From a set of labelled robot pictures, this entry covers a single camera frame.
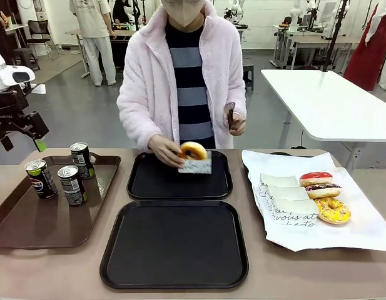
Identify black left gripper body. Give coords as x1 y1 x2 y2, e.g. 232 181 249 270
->
0 89 30 136

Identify black Pepsi can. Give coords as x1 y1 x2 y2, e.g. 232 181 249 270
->
24 159 59 201

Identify black can with green stripe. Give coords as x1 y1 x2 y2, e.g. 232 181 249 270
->
69 142 96 180
56 164 88 207

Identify plain glazed donut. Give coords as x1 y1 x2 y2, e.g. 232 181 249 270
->
179 141 209 161

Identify metal serving tongs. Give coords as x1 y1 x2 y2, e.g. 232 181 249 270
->
224 101 236 131

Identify red iced donut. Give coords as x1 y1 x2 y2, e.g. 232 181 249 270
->
298 171 333 188

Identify chocolate sprinkle donut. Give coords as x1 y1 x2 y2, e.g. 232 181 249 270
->
305 182 342 201

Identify yellow iced donut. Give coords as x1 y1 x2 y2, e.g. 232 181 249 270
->
314 196 352 226

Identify person's right forearm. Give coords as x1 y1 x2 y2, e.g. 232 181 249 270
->
116 90 168 153

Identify person's left forearm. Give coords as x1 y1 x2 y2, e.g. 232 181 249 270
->
223 90 248 118

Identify person's right hand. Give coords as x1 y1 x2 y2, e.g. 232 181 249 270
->
147 134 185 171

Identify person's left hand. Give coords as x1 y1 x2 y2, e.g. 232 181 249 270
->
228 113 247 137

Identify black plastic stool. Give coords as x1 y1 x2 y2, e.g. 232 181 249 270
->
12 47 41 72

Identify black office chair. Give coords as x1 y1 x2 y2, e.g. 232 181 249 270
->
26 19 61 61

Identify brown plastic tray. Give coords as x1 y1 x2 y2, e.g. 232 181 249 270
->
0 152 122 253

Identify figure in white clothes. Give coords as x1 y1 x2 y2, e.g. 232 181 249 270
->
69 0 118 87

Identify person in pink jacket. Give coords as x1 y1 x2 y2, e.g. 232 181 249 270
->
116 2 248 154

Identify small black tray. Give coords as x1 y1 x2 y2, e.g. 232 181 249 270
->
126 149 234 201

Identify blue striped sweater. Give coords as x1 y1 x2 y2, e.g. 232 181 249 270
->
165 19 216 149

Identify large black tray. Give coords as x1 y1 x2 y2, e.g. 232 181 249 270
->
99 199 250 290

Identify beige face mask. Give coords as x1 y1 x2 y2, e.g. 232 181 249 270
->
162 0 206 28

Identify dark grey plastic stool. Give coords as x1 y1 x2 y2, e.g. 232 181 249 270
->
242 63 255 92

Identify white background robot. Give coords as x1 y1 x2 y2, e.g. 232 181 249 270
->
223 0 247 25

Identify grey background workbench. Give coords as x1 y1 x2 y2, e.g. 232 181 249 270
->
272 24 362 70

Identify white paper sheet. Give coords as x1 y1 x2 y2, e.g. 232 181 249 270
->
241 149 386 253

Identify white table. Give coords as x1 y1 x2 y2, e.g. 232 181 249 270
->
260 69 386 171

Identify black stand pole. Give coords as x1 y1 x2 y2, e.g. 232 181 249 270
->
322 0 350 74

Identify mannequin in red dress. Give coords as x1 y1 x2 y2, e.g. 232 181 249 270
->
342 0 386 92

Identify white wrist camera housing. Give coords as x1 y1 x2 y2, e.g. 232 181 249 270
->
0 64 36 86

